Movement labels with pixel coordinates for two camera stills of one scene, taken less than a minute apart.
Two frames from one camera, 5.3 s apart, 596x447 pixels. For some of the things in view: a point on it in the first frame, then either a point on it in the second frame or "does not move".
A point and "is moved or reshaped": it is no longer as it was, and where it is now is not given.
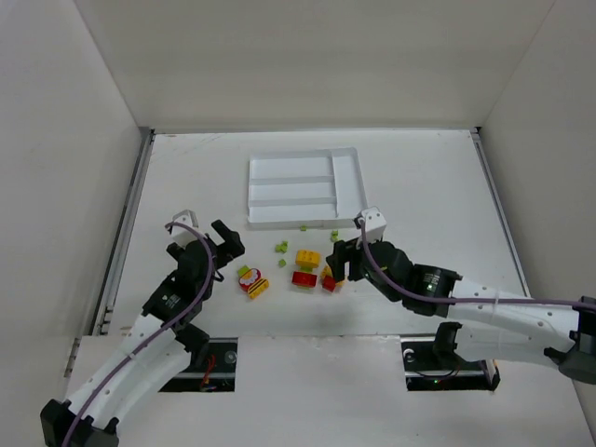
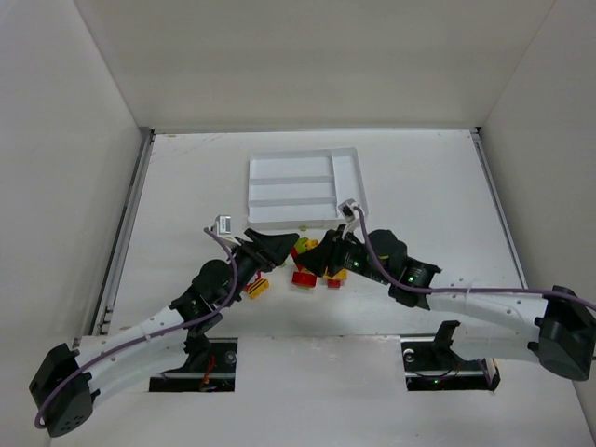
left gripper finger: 175,250 -> 273,246
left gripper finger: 232,246 -> 269,253
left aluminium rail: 142,157 does not move
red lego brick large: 304,279 does not move
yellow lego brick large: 308,258 is moved or reshaped
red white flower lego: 249,278 does not move
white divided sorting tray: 305,190 does not move
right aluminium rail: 476,133 does not move
